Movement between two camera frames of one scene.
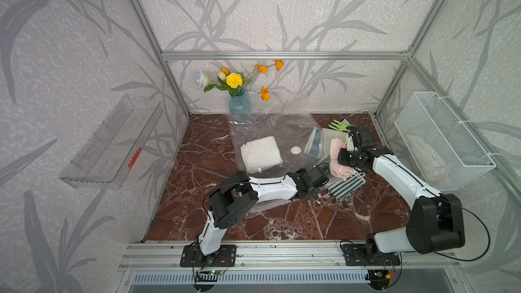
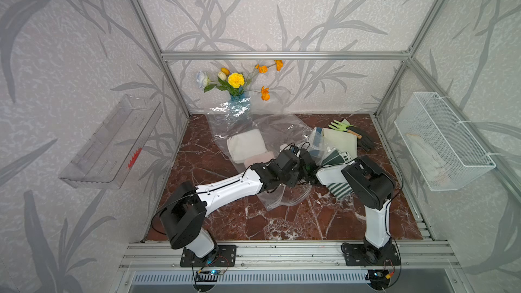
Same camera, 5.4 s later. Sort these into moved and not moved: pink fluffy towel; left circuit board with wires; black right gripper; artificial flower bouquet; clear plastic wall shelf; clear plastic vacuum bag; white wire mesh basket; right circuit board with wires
Moved: black right gripper; clear plastic vacuum bag; pink fluffy towel
Not moved: clear plastic wall shelf; left circuit board with wires; right circuit board with wires; artificial flower bouquet; white wire mesh basket
